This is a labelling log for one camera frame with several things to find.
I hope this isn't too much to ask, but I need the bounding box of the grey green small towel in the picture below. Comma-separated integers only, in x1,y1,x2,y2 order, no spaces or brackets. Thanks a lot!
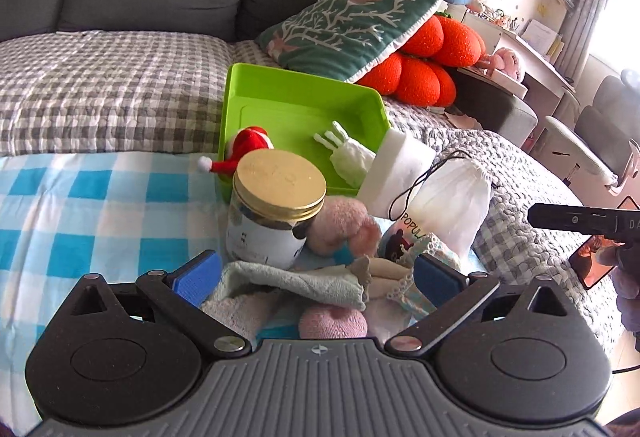
200,261,370,341

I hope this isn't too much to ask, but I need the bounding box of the pink knitted ball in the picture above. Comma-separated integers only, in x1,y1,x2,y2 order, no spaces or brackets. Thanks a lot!
298,305,368,339

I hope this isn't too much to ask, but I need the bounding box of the white rabbit cloth toy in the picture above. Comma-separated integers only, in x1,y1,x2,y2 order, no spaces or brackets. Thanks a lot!
312,120,375,188

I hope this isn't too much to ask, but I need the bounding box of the red white santa hat toy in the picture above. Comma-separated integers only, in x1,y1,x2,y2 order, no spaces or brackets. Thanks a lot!
198,126,273,177

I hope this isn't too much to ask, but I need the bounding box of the doll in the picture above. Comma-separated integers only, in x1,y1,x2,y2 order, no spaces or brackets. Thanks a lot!
346,233,462,319

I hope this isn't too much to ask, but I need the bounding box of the hand in purple glove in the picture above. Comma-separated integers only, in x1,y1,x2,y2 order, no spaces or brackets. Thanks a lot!
597,243,640,333

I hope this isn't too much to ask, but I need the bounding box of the grey office chair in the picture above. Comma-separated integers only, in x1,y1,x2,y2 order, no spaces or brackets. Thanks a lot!
544,70,639,196

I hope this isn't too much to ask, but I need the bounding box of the white bag of coloured balls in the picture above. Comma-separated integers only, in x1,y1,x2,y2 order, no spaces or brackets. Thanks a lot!
378,150,492,261

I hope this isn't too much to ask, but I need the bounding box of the pink fuzzy sock ball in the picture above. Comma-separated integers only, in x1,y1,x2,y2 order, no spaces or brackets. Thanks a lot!
306,195,382,258

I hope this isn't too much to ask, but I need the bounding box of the gold lid glass jar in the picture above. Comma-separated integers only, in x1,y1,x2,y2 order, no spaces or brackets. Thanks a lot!
226,149,326,270

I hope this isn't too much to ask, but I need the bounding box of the blue white checked cloth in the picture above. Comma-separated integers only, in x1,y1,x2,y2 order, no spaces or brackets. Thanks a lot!
1,152,227,435

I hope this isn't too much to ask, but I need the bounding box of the white foam block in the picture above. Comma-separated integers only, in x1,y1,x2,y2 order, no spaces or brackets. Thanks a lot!
357,129,436,220

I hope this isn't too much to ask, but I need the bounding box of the green plastic tray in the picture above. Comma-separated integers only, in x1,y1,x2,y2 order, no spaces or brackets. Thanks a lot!
217,63,390,196

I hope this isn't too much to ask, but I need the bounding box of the red strawberry cushion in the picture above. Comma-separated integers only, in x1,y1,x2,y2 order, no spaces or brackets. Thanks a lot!
358,13,486,108

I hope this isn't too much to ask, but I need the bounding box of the green tree pattern pillow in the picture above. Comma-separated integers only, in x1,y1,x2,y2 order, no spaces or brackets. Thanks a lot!
257,0,442,82

